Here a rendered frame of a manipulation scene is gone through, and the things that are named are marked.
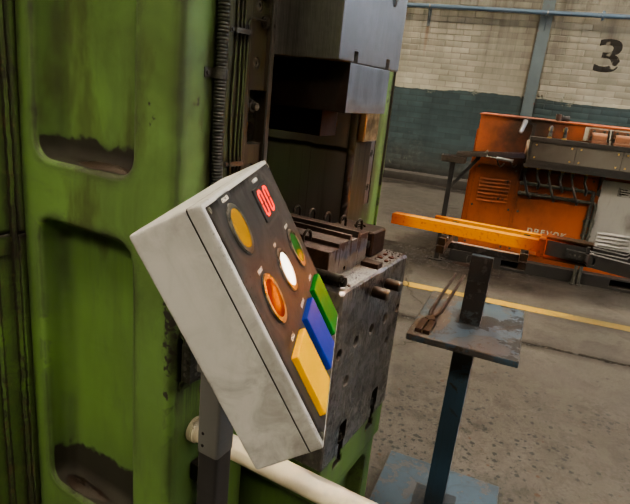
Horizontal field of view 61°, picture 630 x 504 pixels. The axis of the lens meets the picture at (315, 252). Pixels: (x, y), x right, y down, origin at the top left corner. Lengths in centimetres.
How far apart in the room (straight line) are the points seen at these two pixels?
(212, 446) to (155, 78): 58
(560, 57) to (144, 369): 814
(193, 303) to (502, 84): 833
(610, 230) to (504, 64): 444
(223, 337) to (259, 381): 6
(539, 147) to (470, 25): 452
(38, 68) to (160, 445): 77
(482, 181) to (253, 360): 426
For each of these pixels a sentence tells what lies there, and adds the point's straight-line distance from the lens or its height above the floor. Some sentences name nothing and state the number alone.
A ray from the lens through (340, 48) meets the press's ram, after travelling 105.
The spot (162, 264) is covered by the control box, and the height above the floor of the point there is 114.
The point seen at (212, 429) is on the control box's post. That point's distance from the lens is 79.
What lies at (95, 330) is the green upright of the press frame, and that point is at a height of 76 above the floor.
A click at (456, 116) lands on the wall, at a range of 876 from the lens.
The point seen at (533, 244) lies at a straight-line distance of 112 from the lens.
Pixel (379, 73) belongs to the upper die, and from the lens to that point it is 122.
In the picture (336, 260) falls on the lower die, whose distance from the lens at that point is 118.
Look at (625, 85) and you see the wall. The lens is 888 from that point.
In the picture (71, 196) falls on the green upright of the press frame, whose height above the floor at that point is 106.
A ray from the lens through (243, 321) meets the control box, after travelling 53.
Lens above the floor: 131
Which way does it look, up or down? 17 degrees down
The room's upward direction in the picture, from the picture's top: 6 degrees clockwise
